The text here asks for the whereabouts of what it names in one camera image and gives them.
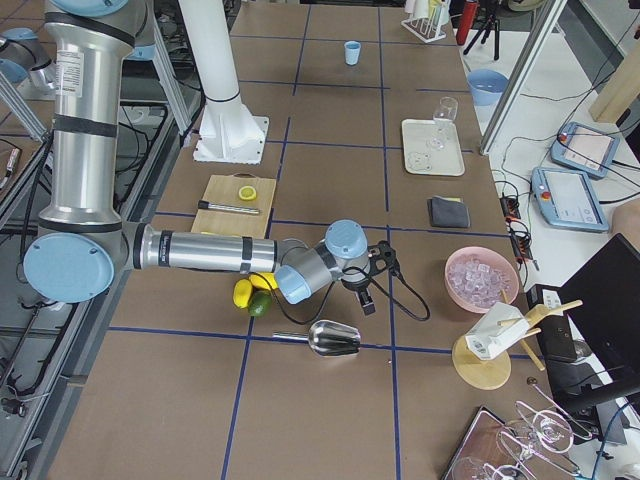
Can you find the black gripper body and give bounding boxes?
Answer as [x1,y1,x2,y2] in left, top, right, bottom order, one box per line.
[341,264,381,300]

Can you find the white paper box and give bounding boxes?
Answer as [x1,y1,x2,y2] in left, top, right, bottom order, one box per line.
[464,302,530,361]

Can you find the red cylinder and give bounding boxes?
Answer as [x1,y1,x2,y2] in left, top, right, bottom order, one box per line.
[456,0,478,46]

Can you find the black power strip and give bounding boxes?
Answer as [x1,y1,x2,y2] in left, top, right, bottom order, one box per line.
[499,194,539,270]

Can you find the grey folded cloth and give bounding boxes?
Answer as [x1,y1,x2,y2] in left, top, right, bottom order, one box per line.
[427,196,470,228]

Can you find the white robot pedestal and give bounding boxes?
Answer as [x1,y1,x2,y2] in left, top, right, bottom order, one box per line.
[180,1,269,165]

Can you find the yellow lemon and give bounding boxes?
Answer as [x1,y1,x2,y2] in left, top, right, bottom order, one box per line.
[232,279,254,309]
[249,272,278,291]

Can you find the teach pendant tablet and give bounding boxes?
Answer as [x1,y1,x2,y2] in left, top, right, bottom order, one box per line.
[551,122,620,179]
[531,167,609,233]

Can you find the near teach pendant tablet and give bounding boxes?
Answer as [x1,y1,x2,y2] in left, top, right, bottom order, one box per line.
[531,167,609,233]

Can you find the light blue plastic cup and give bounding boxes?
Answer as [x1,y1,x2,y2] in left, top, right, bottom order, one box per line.
[344,40,361,66]

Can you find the blue bowl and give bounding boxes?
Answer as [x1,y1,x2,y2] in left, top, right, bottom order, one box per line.
[467,69,509,106]

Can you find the pink bowl of ice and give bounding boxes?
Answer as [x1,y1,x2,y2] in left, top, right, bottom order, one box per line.
[444,246,520,313]

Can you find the metal ice scoop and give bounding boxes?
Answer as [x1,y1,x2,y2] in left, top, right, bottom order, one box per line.
[272,319,361,357]

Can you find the white wire cup rack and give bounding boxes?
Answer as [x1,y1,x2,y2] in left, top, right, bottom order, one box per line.
[401,0,450,43]

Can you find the black tripod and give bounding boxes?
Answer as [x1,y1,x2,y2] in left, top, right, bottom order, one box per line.
[463,0,502,61]

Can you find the far teach pendant tablet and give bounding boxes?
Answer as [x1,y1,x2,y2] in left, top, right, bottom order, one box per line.
[551,122,620,179]

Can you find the clear wine glass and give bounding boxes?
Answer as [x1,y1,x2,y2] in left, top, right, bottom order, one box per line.
[428,96,458,150]

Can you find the green lime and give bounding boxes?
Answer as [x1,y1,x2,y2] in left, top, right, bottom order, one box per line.
[247,290,273,317]

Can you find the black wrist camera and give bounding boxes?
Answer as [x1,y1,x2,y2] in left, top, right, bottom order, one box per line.
[369,240,400,275]

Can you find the cream bear tray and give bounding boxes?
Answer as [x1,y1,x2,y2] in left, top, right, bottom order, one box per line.
[401,119,465,177]

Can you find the black monitor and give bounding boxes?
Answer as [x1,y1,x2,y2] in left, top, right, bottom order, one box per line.
[548,233,639,413]

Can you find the half lemon slice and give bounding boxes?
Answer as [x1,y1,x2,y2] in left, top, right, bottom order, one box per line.
[238,185,258,201]

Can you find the aluminium frame post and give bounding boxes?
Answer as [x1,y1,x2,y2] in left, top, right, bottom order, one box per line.
[479,0,568,155]

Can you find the wooden cutting board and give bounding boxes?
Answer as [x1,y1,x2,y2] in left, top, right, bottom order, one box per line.
[191,175,277,238]

